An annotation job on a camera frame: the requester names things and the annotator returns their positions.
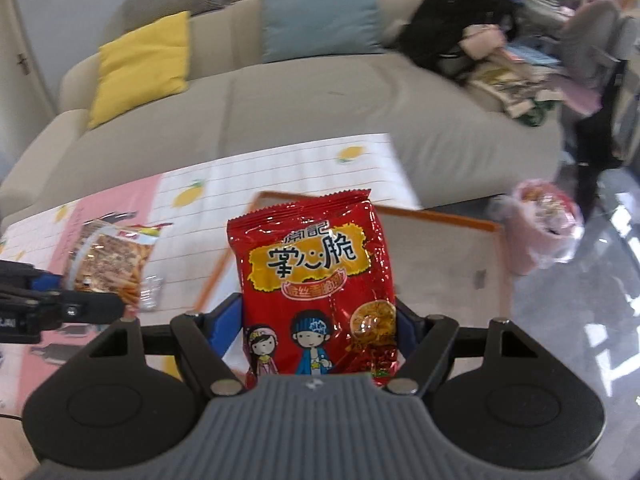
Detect light blue cushion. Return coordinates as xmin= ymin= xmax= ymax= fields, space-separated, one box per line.
xmin=262 ymin=0 xmax=383 ymax=63

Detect black backpack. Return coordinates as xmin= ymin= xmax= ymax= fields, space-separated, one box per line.
xmin=397 ymin=0 xmax=520 ymax=78

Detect beige sofa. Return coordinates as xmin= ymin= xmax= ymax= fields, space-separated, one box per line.
xmin=1 ymin=0 xmax=562 ymax=224

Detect pink trash bag bin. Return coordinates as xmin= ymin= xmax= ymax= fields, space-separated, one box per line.
xmin=488 ymin=179 xmax=585 ymax=276

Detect red peanut snack bag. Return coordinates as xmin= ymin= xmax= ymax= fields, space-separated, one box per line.
xmin=62 ymin=219 xmax=171 ymax=311

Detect red noodle snack bag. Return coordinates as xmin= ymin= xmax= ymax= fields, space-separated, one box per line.
xmin=227 ymin=190 xmax=398 ymax=386

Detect pink white patterned tablecloth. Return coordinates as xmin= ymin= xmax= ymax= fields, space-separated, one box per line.
xmin=0 ymin=132 xmax=422 ymax=480

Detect printed tote bag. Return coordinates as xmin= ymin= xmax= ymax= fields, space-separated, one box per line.
xmin=465 ymin=63 xmax=564 ymax=122

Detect yellow cushion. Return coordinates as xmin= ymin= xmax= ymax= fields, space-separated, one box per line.
xmin=88 ymin=11 xmax=191 ymax=129

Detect grey office chair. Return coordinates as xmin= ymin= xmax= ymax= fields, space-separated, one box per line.
xmin=558 ymin=0 xmax=639 ymax=218

